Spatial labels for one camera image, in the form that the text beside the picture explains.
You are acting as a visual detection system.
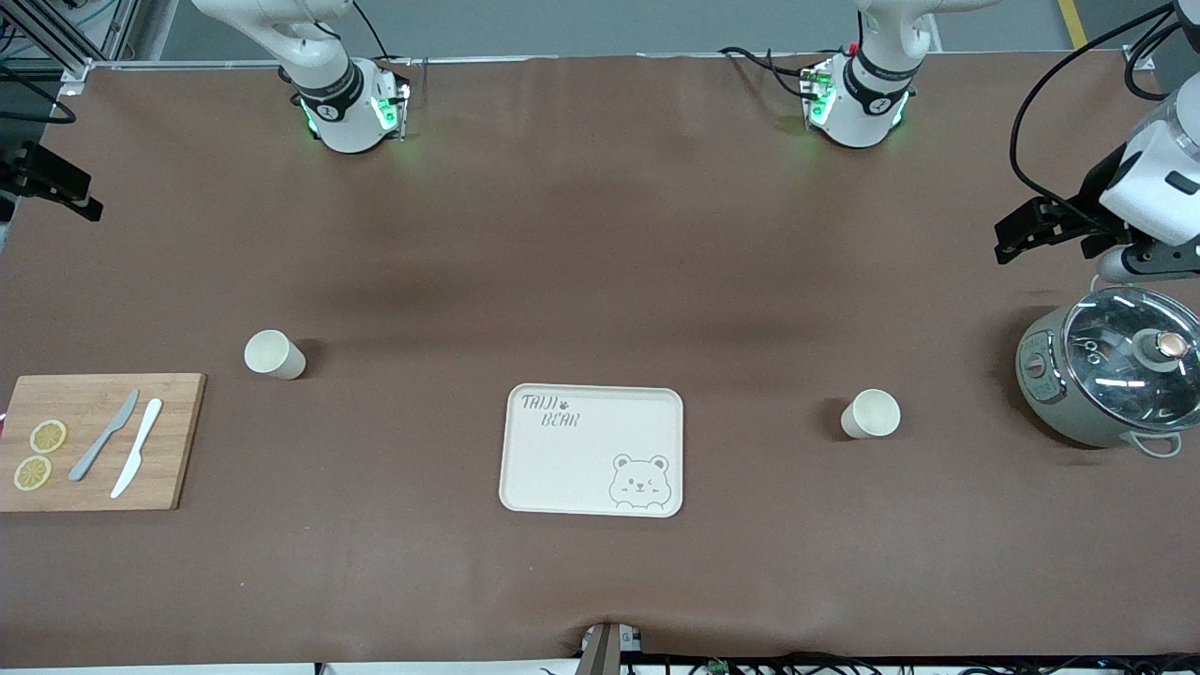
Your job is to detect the white IKEA cup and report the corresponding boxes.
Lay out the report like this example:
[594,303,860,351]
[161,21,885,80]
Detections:
[840,388,902,440]
[244,329,308,381]

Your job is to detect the cream bear print tray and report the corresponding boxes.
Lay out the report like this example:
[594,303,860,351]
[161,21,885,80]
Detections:
[499,383,684,518]

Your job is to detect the glass pot lid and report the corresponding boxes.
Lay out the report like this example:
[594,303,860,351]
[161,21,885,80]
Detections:
[1062,287,1200,432]

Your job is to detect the grey-green electric cooker pot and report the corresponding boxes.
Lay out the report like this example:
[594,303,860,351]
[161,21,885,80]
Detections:
[1015,274,1200,458]

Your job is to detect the grey plastic knife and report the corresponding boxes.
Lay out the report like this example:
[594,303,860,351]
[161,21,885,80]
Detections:
[68,389,141,483]

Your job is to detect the wooden cutting board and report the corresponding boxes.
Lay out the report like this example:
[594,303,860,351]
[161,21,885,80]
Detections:
[0,373,206,513]

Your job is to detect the white plastic knife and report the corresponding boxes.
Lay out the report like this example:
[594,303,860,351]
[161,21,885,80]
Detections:
[111,398,164,500]

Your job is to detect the brown table cover mat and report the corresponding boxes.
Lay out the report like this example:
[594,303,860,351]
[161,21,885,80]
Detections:
[0,52,1200,668]

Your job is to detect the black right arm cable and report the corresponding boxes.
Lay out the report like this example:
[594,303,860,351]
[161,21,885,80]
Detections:
[0,66,76,125]

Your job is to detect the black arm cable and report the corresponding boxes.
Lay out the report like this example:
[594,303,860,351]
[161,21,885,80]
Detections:
[0,66,76,125]
[1009,0,1200,226]

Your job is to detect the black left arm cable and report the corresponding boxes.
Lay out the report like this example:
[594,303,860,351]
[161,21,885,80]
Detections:
[1009,0,1200,226]

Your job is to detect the black left base cable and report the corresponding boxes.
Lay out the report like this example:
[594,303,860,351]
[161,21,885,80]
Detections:
[719,45,826,99]

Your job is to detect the black base cable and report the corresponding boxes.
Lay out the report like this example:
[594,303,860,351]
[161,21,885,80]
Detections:
[352,0,390,59]
[719,45,826,99]

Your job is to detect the black right base cable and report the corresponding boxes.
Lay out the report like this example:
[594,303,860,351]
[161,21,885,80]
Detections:
[352,0,390,59]

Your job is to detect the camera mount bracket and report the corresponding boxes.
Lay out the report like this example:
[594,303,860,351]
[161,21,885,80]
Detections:
[574,621,646,675]

